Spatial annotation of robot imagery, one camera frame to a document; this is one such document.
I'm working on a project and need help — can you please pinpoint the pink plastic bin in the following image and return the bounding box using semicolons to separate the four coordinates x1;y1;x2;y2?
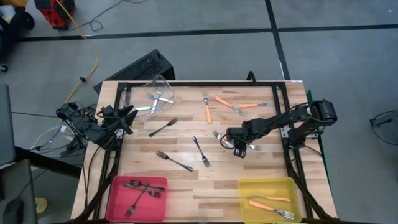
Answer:
106;175;169;223

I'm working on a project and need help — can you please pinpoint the black floor beam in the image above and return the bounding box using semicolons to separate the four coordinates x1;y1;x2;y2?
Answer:
14;145;83;179

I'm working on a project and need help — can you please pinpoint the yellow round disc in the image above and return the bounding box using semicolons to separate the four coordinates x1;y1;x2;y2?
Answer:
34;197;49;215

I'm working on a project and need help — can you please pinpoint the thin black floor cable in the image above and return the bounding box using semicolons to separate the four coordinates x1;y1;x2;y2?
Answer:
68;0;149;32

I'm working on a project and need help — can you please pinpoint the upright side panel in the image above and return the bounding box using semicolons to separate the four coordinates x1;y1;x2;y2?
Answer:
306;89;331;190

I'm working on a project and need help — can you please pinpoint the white cable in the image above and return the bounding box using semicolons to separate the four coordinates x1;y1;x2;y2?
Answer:
30;124;68;151

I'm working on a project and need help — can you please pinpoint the long dark metal fork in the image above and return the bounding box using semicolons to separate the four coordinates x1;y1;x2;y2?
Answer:
155;150;195;173

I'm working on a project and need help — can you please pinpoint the clear plastic bin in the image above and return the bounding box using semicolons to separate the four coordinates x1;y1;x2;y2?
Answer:
121;74;175;118

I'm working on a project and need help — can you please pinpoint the red and black case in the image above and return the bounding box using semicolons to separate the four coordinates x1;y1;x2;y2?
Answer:
34;0;76;30

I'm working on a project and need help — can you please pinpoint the black perforated computer case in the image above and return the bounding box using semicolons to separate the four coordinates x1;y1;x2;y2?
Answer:
93;48;177;95

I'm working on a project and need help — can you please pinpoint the grey flat screen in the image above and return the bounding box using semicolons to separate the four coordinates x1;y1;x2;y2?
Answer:
0;83;17;167

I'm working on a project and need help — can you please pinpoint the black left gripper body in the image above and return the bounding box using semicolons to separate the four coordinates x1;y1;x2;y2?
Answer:
101;105;131;139

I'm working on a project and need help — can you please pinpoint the yellow cable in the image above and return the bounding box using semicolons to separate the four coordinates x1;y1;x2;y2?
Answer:
55;0;100;105

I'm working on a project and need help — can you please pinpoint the yellow plastic bin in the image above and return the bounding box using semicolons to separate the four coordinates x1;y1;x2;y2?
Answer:
238;177;303;224

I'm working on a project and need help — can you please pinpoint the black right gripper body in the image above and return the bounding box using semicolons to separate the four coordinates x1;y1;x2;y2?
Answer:
233;123;254;159

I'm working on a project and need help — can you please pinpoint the black computer mouse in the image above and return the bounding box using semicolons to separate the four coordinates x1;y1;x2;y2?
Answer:
2;198;25;224

